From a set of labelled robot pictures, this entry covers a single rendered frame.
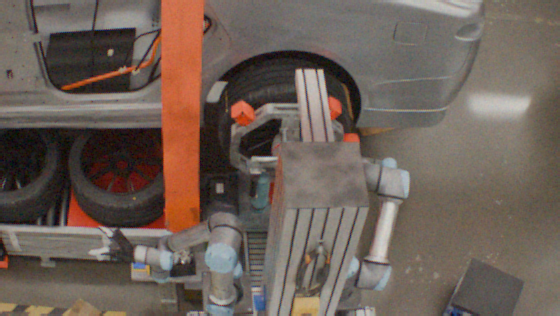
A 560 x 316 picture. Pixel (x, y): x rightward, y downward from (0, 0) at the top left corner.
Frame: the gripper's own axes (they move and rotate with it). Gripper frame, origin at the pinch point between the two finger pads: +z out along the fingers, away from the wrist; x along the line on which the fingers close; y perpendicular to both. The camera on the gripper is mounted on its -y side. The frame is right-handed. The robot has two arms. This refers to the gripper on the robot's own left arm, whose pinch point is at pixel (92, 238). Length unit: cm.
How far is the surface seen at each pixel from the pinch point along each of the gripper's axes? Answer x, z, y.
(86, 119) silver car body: 98, 39, 28
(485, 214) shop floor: 159, -200, 103
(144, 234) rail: 70, -2, 76
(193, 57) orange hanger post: 49, -31, -62
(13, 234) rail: 50, 76, 81
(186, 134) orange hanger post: 55, -28, -16
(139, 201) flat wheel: 81, 3, 63
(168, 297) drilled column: 49, -20, 100
